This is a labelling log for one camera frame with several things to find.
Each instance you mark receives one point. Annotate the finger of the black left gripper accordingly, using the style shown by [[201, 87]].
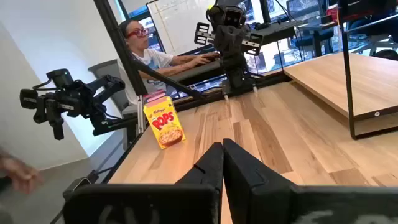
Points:
[[252, 44], [202, 34]]

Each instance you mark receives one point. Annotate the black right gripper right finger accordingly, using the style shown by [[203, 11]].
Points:
[[280, 205]]

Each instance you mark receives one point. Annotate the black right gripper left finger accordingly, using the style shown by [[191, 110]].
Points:
[[140, 205]]

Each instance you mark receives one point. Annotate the pink Raisin Bran cereal box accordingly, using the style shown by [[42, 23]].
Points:
[[154, 94]]

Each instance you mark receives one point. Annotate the yellow Corn Pops cereal box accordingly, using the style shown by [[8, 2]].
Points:
[[164, 124]]

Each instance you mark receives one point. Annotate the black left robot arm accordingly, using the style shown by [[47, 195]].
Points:
[[234, 74]]

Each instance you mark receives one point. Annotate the black office desk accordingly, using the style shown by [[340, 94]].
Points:
[[273, 32]]

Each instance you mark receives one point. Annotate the white whiteboard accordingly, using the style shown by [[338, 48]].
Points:
[[180, 25]]

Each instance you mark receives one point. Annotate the person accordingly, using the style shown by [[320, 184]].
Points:
[[152, 60]]

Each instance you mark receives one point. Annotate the grey office chair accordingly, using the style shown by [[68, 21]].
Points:
[[105, 70]]

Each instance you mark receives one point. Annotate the person's hand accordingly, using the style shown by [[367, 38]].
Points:
[[21, 175]]

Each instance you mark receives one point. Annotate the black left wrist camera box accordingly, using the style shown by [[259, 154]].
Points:
[[234, 17]]

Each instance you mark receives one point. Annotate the black diagonal frame brace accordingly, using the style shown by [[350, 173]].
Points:
[[168, 81]]

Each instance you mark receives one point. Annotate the black metal frame post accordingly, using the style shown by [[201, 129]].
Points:
[[119, 46]]

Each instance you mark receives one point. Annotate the silver aluminium frame leg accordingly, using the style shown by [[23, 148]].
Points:
[[141, 115]]

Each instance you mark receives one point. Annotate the wooden shelf with black frame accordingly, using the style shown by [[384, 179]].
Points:
[[357, 77]]

